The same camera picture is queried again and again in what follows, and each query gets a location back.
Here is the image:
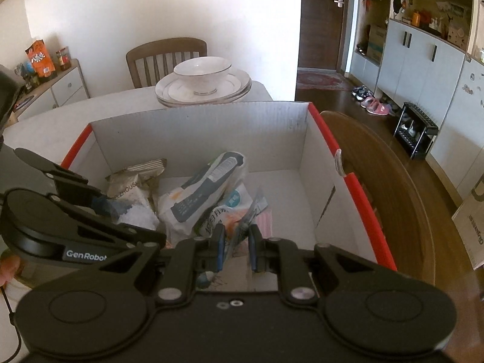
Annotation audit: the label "large printed cardboard box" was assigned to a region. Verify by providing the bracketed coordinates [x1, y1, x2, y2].
[452, 176, 484, 271]

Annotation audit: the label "brown wooden slatted chair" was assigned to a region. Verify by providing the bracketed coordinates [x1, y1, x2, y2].
[126, 38, 208, 88]

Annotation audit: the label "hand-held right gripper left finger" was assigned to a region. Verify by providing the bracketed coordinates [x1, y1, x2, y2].
[96, 224, 227, 307]

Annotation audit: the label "group of sauce bottles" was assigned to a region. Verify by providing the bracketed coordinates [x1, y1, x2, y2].
[56, 46, 72, 70]

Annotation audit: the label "light blue wall cabinet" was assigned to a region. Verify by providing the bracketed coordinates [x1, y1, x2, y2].
[348, 0, 484, 205]

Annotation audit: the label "black cord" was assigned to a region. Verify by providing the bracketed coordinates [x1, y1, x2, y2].
[0, 283, 23, 363]

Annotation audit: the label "black floor rack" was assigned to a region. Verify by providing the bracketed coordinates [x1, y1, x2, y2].
[393, 102, 439, 160]

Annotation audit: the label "person's left hand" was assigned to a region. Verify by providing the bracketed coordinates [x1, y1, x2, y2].
[0, 255, 20, 288]

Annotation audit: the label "orange snack bag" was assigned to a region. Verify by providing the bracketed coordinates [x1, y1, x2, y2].
[25, 39, 57, 80]

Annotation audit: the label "white bowl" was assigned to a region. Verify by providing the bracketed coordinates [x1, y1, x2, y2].
[173, 56, 232, 96]

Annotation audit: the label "dark brown door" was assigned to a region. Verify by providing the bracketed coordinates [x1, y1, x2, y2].
[297, 0, 352, 72]

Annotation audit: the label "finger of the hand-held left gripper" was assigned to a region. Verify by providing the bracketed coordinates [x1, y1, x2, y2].
[14, 148, 119, 218]
[47, 194, 167, 249]

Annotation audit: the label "round-backed brown wooden chair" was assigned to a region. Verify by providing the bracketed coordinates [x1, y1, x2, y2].
[319, 110, 435, 286]

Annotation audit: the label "cardboard box in cabinet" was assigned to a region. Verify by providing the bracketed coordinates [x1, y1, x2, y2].
[367, 25, 387, 63]

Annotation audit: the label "white sideboard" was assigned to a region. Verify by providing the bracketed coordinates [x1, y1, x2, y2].
[11, 58, 90, 122]

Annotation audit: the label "white plate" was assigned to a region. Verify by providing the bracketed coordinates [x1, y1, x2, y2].
[157, 83, 253, 108]
[156, 69, 252, 103]

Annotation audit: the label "white orange snack packet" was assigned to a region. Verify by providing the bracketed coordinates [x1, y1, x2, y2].
[193, 208, 243, 246]

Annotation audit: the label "pink shoes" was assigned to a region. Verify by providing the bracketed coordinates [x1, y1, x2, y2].
[361, 96, 391, 116]

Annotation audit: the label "red white cardboard box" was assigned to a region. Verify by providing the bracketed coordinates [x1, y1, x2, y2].
[3, 100, 397, 292]

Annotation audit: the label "red patterned rug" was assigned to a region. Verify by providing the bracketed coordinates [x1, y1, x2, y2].
[296, 70, 354, 92]

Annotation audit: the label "dark grey object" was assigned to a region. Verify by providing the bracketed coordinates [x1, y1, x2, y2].
[0, 66, 22, 130]

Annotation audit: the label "grey white tissue pack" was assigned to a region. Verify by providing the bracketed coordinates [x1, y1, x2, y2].
[157, 152, 248, 246]

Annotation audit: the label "clear plastic snack packet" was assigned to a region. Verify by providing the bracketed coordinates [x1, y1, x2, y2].
[234, 185, 275, 246]

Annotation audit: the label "white marble desktop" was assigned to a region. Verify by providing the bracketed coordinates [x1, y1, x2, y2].
[0, 80, 273, 348]

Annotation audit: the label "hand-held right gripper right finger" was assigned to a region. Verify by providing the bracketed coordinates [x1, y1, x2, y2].
[247, 224, 382, 307]

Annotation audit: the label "beige striped snack packet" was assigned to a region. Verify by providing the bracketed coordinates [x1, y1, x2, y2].
[105, 158, 168, 216]

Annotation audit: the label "white blue snack packet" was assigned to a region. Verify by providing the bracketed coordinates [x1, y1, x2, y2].
[223, 183, 258, 216]

